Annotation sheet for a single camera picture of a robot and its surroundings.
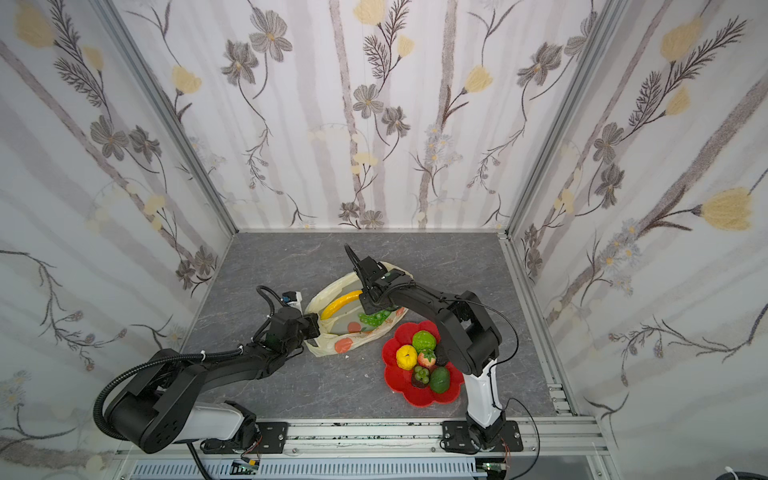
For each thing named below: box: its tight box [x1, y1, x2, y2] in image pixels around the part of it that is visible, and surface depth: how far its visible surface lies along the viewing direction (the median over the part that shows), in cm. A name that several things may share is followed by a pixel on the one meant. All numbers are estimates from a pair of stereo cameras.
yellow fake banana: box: [321, 290, 363, 321], surface depth 95 cm
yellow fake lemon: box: [396, 344, 418, 371], surface depth 84 cm
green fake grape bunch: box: [358, 310, 392, 329], surface depth 95 cm
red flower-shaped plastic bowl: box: [382, 320, 465, 408], surface depth 85 cm
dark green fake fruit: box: [430, 366, 450, 394], surface depth 81 cm
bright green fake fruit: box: [412, 330, 436, 352], surface depth 87 cm
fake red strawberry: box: [418, 349, 437, 367], surface depth 83 cm
